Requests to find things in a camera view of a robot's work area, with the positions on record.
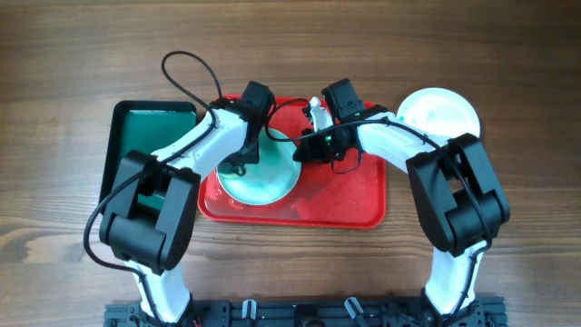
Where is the pale green plate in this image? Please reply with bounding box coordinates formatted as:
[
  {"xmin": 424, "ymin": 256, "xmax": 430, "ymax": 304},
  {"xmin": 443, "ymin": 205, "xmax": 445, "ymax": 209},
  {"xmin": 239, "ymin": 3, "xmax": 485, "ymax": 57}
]
[{"xmin": 217, "ymin": 131, "xmax": 301, "ymax": 205}]

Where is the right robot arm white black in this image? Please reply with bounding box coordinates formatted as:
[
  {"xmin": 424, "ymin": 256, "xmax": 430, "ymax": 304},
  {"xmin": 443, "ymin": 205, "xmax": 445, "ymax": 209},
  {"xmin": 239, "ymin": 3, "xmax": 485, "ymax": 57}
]
[{"xmin": 293, "ymin": 78, "xmax": 510, "ymax": 323}]

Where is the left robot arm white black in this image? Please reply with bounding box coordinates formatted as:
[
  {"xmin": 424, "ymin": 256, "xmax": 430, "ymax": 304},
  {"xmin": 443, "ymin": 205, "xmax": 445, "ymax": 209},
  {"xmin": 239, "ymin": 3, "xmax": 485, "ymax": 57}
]
[{"xmin": 88, "ymin": 82, "xmax": 275, "ymax": 326}]

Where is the red plastic tray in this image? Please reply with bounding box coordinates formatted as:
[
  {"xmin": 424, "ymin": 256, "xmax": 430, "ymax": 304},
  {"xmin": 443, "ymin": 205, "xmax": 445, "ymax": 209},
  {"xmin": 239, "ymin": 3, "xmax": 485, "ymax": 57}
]
[{"xmin": 198, "ymin": 96, "xmax": 387, "ymax": 229}]

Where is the white plate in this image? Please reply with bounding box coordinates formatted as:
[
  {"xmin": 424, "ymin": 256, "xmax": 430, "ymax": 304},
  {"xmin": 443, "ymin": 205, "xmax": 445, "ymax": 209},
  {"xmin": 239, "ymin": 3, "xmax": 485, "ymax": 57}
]
[{"xmin": 397, "ymin": 87, "xmax": 481, "ymax": 138}]

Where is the black mounting rail base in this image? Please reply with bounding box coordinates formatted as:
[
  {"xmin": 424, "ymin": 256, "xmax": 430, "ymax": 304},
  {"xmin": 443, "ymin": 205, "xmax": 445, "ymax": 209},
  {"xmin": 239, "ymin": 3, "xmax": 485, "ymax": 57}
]
[{"xmin": 103, "ymin": 296, "xmax": 508, "ymax": 327}]

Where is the dark green tray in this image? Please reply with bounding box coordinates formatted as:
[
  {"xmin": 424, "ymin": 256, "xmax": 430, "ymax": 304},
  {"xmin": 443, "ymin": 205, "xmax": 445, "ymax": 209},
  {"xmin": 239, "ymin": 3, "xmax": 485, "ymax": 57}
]
[{"xmin": 99, "ymin": 100, "xmax": 197, "ymax": 199}]

